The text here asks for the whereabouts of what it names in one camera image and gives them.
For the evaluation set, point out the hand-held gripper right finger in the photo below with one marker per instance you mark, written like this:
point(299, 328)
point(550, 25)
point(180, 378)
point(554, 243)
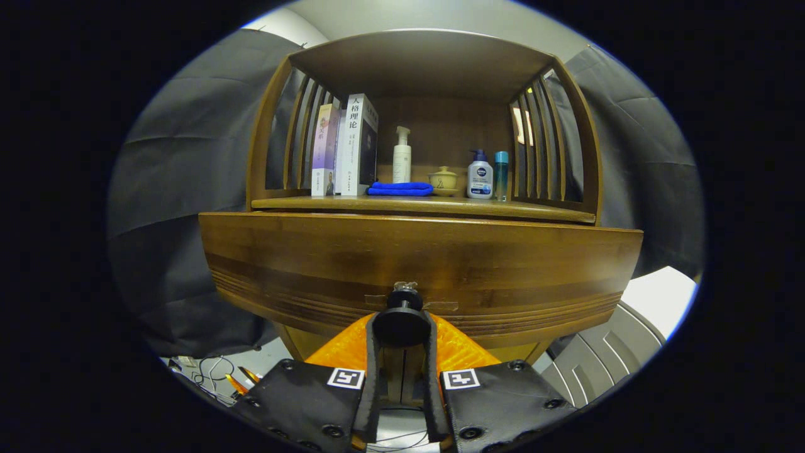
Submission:
point(503, 402)

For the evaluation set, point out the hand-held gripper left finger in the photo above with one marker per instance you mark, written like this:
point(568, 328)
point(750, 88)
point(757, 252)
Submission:
point(302, 402)

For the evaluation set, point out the black round drawer knob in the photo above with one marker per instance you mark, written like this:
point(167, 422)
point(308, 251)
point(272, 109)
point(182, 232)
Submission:
point(402, 321)

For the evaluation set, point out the brown wooden countertop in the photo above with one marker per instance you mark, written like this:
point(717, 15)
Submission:
point(440, 204)

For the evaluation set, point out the brown wooden cabinet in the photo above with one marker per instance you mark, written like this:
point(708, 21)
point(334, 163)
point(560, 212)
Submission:
point(440, 126)

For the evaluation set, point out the orange yellow tool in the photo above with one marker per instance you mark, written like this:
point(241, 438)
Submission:
point(238, 384)

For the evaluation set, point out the white grey box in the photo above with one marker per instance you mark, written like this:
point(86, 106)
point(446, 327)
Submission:
point(660, 296)

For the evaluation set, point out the white blue-capped lotion bottle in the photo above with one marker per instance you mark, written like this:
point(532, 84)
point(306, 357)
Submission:
point(480, 182)

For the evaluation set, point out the teal glass bottle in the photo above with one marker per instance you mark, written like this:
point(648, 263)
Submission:
point(500, 176)

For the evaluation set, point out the yellow lidded teacup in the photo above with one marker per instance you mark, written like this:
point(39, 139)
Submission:
point(444, 180)

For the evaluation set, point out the blue folded cloth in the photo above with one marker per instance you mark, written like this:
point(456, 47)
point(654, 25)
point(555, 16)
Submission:
point(399, 189)

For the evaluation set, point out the purple book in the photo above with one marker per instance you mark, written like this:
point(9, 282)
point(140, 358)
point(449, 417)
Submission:
point(324, 151)

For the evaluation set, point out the white and black book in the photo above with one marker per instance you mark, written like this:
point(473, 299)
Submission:
point(352, 151)

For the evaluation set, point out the white pump bottle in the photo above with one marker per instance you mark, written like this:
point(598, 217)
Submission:
point(402, 163)

